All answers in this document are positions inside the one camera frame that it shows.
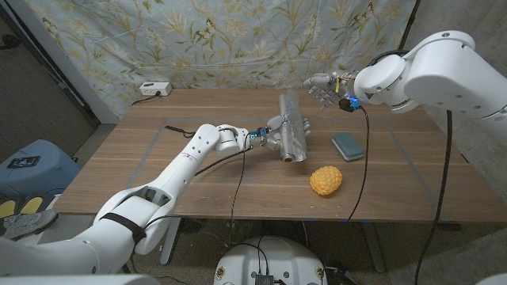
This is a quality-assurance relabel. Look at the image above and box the white power strip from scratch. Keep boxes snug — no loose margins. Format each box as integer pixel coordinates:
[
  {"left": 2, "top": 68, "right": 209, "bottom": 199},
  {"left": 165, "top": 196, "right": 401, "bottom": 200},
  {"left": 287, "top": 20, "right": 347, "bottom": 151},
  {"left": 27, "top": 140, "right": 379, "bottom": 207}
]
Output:
[{"left": 139, "top": 82, "right": 173, "bottom": 97}]

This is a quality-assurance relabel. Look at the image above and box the floral backdrop cloth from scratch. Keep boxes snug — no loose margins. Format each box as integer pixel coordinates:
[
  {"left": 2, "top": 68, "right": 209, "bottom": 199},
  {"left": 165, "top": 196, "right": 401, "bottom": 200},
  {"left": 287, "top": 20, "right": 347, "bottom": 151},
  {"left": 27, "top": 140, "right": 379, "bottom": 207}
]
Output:
[{"left": 23, "top": 0, "right": 417, "bottom": 120}]

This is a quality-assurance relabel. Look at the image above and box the teal soap box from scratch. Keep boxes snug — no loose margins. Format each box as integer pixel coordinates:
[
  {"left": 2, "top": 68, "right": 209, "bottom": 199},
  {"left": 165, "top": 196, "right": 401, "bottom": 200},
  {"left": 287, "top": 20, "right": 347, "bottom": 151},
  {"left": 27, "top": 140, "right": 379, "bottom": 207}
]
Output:
[{"left": 331, "top": 131, "right": 365, "bottom": 163}]

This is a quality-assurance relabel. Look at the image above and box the white robot torso base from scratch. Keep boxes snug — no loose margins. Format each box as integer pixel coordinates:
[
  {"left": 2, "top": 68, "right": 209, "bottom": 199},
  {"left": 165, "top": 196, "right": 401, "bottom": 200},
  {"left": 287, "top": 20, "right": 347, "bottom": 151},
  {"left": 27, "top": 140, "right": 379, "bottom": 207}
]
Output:
[{"left": 213, "top": 236, "right": 329, "bottom": 285}]

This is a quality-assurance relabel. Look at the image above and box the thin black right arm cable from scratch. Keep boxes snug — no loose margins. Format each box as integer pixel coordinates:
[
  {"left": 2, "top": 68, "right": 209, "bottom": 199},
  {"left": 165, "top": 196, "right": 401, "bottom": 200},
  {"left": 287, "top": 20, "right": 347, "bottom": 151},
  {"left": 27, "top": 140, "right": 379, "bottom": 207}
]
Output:
[{"left": 347, "top": 107, "right": 371, "bottom": 222}]

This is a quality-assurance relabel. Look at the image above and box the yellow bumpy ball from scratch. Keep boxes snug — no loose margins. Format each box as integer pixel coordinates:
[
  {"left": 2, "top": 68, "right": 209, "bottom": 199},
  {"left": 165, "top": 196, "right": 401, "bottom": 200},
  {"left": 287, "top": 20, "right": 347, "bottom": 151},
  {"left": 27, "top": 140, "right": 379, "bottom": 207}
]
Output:
[{"left": 309, "top": 165, "right": 344, "bottom": 196}]

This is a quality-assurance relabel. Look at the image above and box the black backdrop pole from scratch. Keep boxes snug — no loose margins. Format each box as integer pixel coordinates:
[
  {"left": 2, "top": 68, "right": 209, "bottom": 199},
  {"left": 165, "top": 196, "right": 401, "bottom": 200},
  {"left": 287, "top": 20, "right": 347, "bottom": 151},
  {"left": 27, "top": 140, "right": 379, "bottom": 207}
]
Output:
[{"left": 380, "top": 0, "right": 421, "bottom": 90}]

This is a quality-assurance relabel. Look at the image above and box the blue stool with phone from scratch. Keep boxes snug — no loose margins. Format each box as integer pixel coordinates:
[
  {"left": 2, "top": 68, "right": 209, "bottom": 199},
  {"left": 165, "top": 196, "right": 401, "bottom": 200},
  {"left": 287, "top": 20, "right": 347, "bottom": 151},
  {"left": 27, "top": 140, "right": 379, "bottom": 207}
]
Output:
[{"left": 0, "top": 139, "right": 82, "bottom": 197}]

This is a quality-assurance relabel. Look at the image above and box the white floor platform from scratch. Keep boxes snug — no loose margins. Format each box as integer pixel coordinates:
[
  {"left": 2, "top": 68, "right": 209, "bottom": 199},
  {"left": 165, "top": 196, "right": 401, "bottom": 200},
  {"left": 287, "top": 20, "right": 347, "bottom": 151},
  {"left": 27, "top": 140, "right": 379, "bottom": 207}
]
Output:
[{"left": 0, "top": 193, "right": 94, "bottom": 243}]

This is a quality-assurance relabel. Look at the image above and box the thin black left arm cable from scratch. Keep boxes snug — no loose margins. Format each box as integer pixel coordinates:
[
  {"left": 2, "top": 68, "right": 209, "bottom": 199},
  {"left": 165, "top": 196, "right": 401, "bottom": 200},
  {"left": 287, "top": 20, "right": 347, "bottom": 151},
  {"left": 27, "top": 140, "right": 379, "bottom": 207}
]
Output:
[{"left": 227, "top": 134, "right": 250, "bottom": 249}]

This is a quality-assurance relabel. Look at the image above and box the grey table leg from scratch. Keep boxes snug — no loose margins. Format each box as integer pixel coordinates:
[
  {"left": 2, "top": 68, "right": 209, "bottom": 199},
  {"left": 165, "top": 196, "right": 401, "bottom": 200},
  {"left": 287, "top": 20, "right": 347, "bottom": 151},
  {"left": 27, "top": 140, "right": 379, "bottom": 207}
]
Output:
[
  {"left": 160, "top": 217, "right": 182, "bottom": 265},
  {"left": 360, "top": 221, "right": 386, "bottom": 273}
]

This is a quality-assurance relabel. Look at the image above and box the black cap with strap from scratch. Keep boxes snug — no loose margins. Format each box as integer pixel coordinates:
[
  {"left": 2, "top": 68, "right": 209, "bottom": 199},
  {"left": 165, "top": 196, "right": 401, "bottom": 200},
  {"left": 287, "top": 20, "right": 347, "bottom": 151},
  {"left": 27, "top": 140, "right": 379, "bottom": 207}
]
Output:
[{"left": 165, "top": 125, "right": 199, "bottom": 139}]

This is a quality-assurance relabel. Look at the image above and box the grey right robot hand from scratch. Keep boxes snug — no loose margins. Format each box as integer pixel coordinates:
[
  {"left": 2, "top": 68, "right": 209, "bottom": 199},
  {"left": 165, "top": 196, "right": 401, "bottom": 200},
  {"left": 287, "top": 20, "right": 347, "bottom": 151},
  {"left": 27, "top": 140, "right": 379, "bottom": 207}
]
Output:
[{"left": 303, "top": 72, "right": 360, "bottom": 111}]

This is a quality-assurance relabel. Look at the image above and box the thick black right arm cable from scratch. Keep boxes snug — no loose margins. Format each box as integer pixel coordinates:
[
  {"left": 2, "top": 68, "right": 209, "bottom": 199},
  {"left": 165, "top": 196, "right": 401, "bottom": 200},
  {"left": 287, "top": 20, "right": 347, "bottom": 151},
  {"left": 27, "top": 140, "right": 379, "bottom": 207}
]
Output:
[{"left": 366, "top": 49, "right": 453, "bottom": 285}]

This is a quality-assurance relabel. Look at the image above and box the grey sneaker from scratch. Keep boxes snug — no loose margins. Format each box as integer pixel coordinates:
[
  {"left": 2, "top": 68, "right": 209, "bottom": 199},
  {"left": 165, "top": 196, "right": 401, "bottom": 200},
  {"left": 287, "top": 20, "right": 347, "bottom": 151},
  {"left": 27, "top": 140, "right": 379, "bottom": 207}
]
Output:
[{"left": 0, "top": 208, "right": 59, "bottom": 241}]

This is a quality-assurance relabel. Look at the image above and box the black power strip cord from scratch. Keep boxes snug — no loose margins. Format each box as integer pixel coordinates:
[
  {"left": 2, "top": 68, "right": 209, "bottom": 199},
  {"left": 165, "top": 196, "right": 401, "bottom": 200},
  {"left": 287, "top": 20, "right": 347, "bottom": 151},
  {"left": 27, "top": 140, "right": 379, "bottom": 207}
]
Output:
[{"left": 131, "top": 91, "right": 162, "bottom": 107}]

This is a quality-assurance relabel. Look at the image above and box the aluminum foil roll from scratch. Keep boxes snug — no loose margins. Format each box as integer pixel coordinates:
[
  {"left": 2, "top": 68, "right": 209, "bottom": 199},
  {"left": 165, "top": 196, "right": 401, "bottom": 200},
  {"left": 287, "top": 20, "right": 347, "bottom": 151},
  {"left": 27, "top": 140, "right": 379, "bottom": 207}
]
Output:
[{"left": 278, "top": 89, "right": 309, "bottom": 163}]

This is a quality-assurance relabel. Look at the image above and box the black slipper yellow insole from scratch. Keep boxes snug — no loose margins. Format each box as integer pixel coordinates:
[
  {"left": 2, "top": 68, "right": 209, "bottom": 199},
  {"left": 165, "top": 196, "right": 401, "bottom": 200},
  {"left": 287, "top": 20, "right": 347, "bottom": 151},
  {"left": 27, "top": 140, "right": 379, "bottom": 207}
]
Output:
[
  {"left": 0, "top": 199, "right": 17, "bottom": 219},
  {"left": 18, "top": 196, "right": 45, "bottom": 215}
]

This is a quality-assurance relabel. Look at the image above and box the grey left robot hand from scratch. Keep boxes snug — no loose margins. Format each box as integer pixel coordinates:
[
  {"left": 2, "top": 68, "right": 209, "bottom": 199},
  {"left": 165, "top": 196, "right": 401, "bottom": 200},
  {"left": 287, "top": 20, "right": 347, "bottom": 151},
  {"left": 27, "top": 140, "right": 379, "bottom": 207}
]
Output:
[{"left": 261, "top": 114, "right": 312, "bottom": 151}]

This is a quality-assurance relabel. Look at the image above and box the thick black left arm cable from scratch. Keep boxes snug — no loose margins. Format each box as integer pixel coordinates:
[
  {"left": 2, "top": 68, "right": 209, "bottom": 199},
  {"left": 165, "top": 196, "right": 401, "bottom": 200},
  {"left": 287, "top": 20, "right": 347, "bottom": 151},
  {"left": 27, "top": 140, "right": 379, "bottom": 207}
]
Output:
[{"left": 194, "top": 146, "right": 253, "bottom": 177}]

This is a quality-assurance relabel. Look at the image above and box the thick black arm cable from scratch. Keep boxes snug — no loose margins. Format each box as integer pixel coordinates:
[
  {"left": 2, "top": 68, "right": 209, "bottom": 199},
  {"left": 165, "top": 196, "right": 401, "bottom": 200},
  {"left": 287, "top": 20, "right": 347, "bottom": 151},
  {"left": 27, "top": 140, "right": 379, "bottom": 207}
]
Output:
[
  {"left": 194, "top": 146, "right": 253, "bottom": 177},
  {"left": 366, "top": 49, "right": 453, "bottom": 285}
]

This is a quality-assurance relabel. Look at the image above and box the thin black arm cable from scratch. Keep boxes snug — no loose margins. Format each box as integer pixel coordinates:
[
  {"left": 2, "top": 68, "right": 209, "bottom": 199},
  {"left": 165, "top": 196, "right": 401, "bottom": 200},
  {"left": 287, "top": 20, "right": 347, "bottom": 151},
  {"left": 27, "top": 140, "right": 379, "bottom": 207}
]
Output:
[
  {"left": 227, "top": 134, "right": 250, "bottom": 249},
  {"left": 347, "top": 107, "right": 371, "bottom": 222}
]

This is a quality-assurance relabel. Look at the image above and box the white robot chest cover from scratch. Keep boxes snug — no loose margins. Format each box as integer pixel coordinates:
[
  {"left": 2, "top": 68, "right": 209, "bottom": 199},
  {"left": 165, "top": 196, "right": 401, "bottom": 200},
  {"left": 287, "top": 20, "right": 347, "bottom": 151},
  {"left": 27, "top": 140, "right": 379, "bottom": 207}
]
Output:
[{"left": 0, "top": 274, "right": 162, "bottom": 285}]

